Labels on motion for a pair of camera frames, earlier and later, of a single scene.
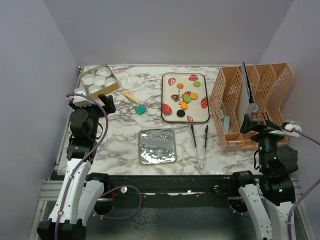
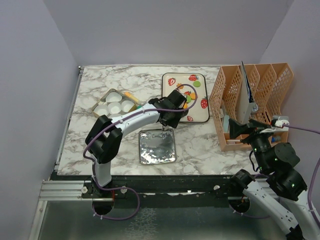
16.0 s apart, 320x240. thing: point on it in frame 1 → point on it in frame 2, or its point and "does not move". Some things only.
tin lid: (157, 146) does not move
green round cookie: (196, 83) does not move
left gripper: (107, 101) → (174, 122)
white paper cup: (104, 71) → (113, 97)
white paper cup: (110, 81) → (126, 105)
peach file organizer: (269, 86) does not move
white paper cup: (99, 80) → (114, 107)
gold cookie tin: (98, 80) → (113, 103)
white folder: (246, 94) does not move
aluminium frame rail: (49, 191) does not move
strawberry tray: (184, 97) does not move
